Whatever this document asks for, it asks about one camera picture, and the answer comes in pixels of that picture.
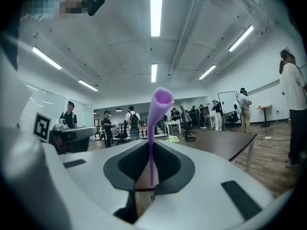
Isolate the rolling whiteboard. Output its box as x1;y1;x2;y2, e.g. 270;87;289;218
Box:
217;91;240;132

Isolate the purple straw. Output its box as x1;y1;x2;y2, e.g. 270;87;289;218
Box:
146;87;175;186

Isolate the white table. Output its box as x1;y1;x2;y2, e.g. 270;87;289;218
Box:
164;119;182;137

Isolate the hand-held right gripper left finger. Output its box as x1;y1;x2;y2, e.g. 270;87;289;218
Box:
42;139;151;230

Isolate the black desk lamp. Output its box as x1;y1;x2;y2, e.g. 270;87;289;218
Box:
179;105;197;143

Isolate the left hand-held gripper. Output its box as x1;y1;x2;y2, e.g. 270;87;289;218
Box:
33;112;98;154

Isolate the black office chair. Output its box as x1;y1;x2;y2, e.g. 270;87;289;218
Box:
115;120;130;146
226;111;240;129

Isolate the black metal railing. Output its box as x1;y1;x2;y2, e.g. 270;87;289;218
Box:
94;118;166;141

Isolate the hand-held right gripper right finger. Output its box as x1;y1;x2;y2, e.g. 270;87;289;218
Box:
134;139;293;230

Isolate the small wooden high table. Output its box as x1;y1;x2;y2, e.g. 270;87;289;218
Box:
256;104;273;128

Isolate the white desk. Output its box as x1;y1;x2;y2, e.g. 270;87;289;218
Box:
203;114;217;129

